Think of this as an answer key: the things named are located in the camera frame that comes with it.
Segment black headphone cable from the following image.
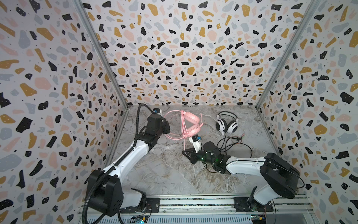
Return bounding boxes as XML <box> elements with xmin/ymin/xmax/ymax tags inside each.
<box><xmin>205</xmin><ymin>131</ymin><xmax>253</xmax><ymax>173</ymax></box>

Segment pink headphones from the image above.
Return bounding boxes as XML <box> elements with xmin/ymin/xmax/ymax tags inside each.
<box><xmin>163</xmin><ymin>110</ymin><xmax>204</xmax><ymax>141</ymax></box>

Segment white black headphones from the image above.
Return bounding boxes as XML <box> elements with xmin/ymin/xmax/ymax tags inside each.
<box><xmin>215</xmin><ymin>111</ymin><xmax>239</xmax><ymax>136</ymax></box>

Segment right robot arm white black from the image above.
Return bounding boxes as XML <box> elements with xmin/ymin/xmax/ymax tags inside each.
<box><xmin>182</xmin><ymin>141</ymin><xmax>300</xmax><ymax>205</ymax></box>

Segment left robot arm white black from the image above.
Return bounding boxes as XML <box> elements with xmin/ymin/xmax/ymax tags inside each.
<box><xmin>82</xmin><ymin>124</ymin><xmax>170</xmax><ymax>224</ymax></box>

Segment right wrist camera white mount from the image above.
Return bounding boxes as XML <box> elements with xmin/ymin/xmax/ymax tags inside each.
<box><xmin>189</xmin><ymin>134</ymin><xmax>202</xmax><ymax>153</ymax></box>

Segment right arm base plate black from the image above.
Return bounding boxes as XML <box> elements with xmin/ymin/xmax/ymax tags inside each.
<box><xmin>234</xmin><ymin>197</ymin><xmax>274</xmax><ymax>212</ymax></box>

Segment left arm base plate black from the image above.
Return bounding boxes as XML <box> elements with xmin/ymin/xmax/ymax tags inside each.
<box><xmin>120</xmin><ymin>197</ymin><xmax>160</xmax><ymax>215</ymax></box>

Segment aluminium corner post left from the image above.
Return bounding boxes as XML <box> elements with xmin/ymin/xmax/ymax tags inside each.
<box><xmin>71</xmin><ymin>0</ymin><xmax>129</xmax><ymax>109</ymax></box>

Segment aluminium corner post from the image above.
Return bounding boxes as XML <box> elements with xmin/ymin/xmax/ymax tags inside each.
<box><xmin>71</xmin><ymin>0</ymin><xmax>129</xmax><ymax>109</ymax></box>
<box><xmin>255</xmin><ymin>0</ymin><xmax>322</xmax><ymax>110</ymax></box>

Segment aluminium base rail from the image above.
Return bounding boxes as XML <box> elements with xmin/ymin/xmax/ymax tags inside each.
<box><xmin>100</xmin><ymin>194</ymin><xmax>319</xmax><ymax>224</ymax></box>

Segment aluminium corner post right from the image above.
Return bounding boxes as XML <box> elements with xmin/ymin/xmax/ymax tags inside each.
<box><xmin>255</xmin><ymin>0</ymin><xmax>322</xmax><ymax>110</ymax></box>

